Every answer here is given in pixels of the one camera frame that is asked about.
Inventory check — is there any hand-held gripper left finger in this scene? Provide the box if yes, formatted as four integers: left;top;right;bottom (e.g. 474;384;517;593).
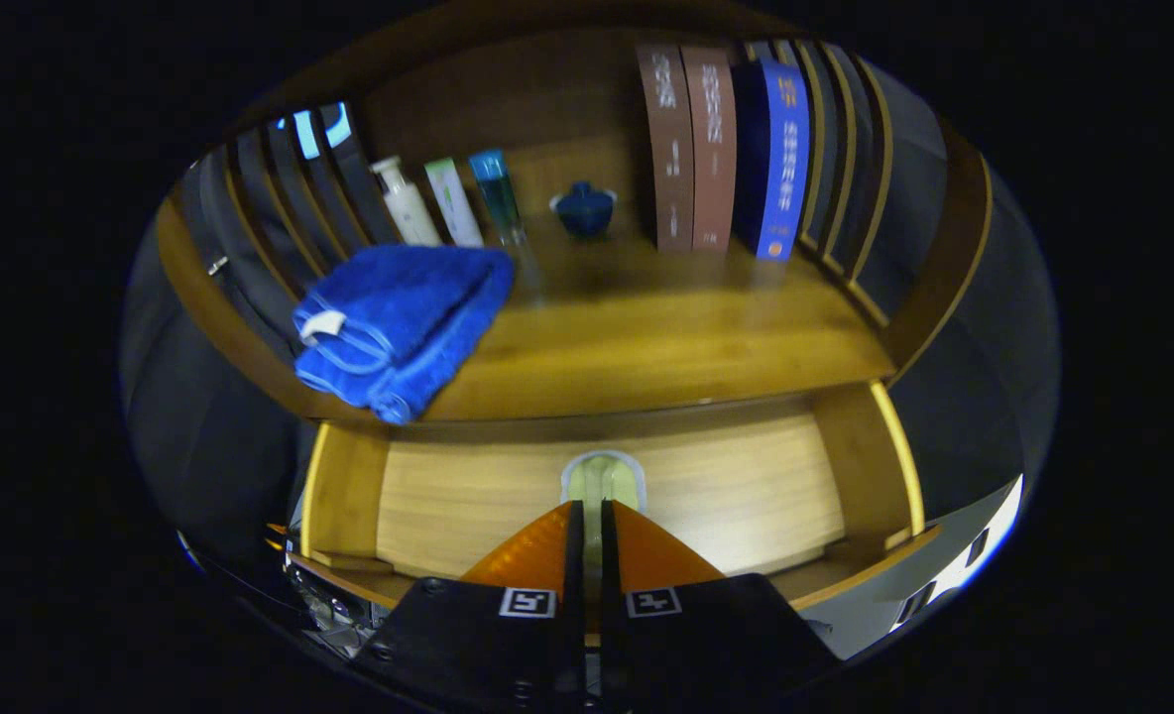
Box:
354;499;586;713

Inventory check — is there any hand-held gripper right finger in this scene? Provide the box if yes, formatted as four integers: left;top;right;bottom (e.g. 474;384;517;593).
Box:
600;499;841;713

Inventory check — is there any pale green white scrubber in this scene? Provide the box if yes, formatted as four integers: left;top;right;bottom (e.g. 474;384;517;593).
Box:
560;449;648;517

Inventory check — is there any wooden drawer with black knob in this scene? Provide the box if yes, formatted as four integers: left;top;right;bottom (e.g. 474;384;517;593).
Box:
268;382;943;611

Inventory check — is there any wooden countertop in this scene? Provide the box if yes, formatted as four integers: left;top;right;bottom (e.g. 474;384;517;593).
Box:
290;139;897;425

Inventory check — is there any wooden cabinet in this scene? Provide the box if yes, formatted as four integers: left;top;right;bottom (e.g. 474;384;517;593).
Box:
156;5;995;437

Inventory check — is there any blue folded towel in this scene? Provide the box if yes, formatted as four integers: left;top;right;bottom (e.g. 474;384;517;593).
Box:
292;244;517;425

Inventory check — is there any blue lidded teacup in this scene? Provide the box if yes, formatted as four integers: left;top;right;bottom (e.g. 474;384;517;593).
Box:
549;180;618;239

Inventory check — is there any teal bottle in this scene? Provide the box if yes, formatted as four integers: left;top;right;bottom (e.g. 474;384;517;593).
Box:
468;149;528;247

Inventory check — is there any green and white tube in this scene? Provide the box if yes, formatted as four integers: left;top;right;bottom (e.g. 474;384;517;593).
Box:
423;158;485;248

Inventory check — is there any white pump bottle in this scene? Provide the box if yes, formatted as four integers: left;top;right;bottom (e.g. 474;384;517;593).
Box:
370;156;443;249

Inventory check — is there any dark brown book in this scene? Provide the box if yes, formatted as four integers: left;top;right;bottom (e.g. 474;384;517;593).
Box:
636;43;696;252

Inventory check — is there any reddish brown book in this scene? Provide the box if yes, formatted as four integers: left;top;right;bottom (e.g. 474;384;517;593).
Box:
681;46;738;254

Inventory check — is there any blue book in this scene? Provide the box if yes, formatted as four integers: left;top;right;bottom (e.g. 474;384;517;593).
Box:
731;58;811;262

